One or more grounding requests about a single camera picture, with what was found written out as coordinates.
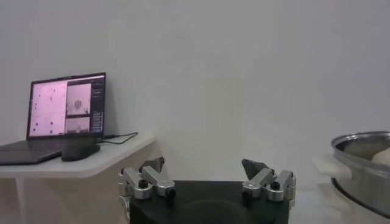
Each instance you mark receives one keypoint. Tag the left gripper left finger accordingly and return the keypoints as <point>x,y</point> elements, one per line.
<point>152,179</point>

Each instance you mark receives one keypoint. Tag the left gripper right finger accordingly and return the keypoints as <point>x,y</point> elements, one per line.
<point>262,179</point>

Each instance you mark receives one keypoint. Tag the black laptop with lit screen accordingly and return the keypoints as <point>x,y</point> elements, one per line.
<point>48,109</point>

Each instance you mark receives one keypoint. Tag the stainless steel steamer basket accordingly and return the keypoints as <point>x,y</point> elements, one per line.
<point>365,179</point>

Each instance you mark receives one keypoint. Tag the white side table with mouse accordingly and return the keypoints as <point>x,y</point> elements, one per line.
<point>106,159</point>

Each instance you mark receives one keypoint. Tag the black computer mouse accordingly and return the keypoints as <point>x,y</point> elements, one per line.
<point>80,151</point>

